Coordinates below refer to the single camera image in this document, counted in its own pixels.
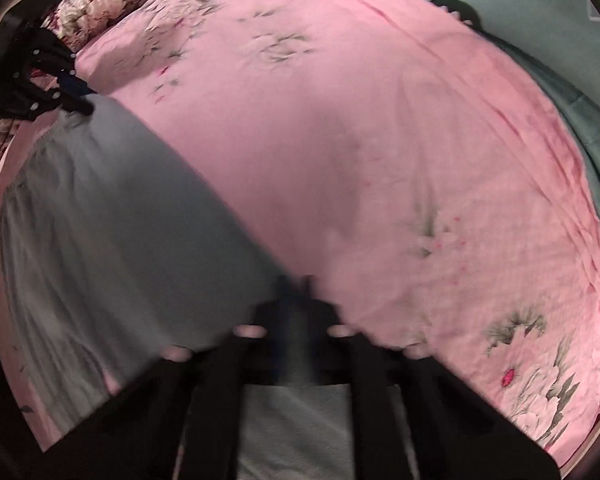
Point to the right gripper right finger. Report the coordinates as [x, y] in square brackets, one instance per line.
[412, 418]

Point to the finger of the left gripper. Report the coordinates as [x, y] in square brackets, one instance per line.
[71, 84]
[77, 105]

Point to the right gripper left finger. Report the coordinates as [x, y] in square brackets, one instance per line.
[220, 399]

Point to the grey-green pants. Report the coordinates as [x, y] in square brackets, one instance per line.
[113, 250]

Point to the pink floral bed sheet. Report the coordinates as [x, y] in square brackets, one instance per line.
[426, 177]

